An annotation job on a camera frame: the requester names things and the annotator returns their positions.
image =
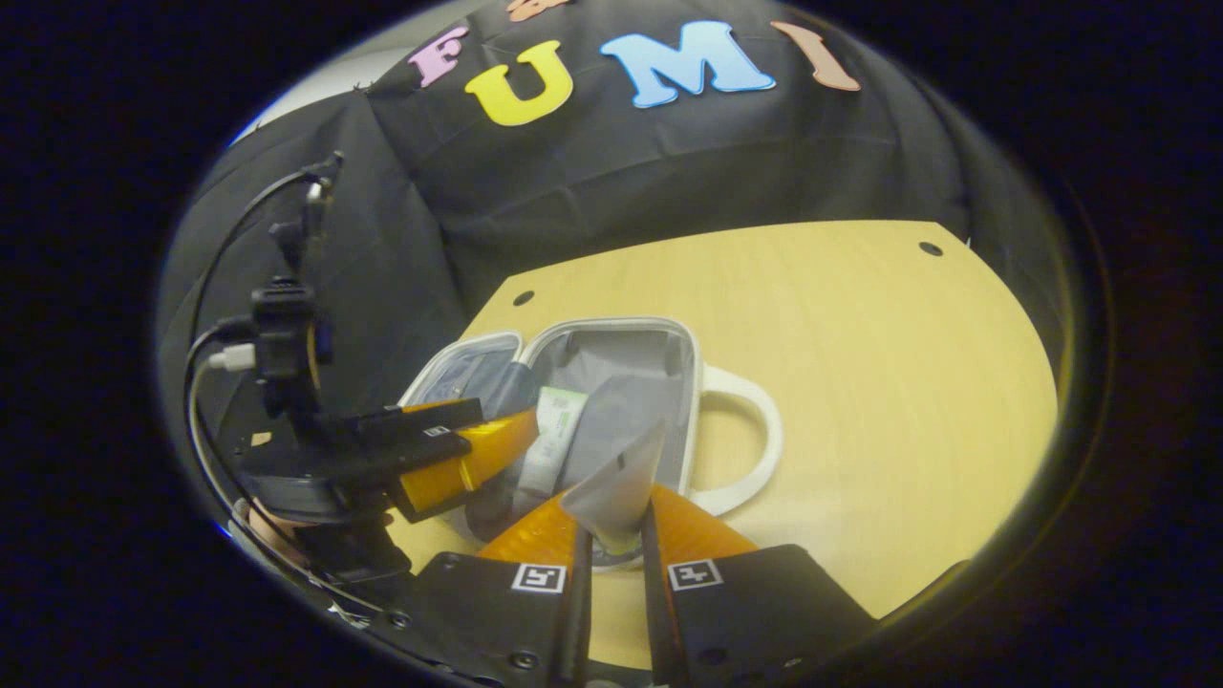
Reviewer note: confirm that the white suitcase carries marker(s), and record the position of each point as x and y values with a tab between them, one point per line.
621	354

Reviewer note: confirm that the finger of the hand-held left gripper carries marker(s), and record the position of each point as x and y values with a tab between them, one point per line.
459	463
411	420

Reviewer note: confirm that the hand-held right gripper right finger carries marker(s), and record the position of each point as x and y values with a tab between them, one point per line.
657	621

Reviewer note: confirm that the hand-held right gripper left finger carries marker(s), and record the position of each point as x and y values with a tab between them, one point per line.
579	621

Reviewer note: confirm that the green and white skin care tube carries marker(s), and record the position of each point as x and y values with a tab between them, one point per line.
554	430

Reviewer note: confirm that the black backdrop cloth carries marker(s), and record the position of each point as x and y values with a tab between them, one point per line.
621	182

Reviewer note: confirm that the grey skin care tube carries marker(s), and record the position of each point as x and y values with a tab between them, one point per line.
616	497

